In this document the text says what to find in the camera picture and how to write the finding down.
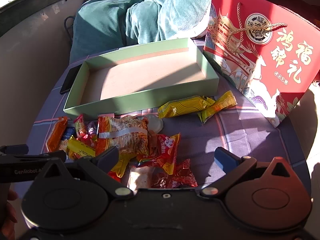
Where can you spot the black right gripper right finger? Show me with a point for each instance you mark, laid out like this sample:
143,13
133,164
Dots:
235,169

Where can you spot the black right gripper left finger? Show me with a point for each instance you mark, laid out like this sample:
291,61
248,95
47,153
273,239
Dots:
97,169

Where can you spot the orange noodle snack packet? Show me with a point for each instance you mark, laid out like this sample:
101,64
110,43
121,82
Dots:
128,134

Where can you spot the yellow green snack stick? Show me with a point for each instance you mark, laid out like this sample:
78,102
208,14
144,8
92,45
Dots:
227,100

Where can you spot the yellow winsu snack packet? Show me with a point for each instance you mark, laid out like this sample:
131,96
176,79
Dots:
184,106

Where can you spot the person left hand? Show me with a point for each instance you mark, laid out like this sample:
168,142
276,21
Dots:
8,212

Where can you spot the yellow long snack packet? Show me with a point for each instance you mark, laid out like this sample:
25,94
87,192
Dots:
76,148

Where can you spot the purple candy packet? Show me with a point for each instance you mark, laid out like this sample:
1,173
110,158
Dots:
91,128

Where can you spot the pink snack packet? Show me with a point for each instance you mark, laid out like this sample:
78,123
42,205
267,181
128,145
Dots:
80,126

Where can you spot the red foil snack packet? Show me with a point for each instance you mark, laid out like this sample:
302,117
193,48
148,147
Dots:
151,177

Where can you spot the orange white snack packet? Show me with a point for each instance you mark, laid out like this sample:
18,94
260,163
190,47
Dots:
54,139

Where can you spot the blue cracker packet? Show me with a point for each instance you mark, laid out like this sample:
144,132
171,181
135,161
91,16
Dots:
68,133

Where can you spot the plaid purple bedsheet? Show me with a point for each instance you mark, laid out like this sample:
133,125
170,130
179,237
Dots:
242,130

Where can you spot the clear jelly cup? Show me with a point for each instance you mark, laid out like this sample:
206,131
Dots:
155,124

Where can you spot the green cardboard box tray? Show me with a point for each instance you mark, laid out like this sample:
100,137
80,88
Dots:
140,77

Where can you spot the black smartphone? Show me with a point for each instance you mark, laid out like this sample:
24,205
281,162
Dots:
69,80

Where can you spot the teal plush blanket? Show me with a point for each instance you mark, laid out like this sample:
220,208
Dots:
102,25

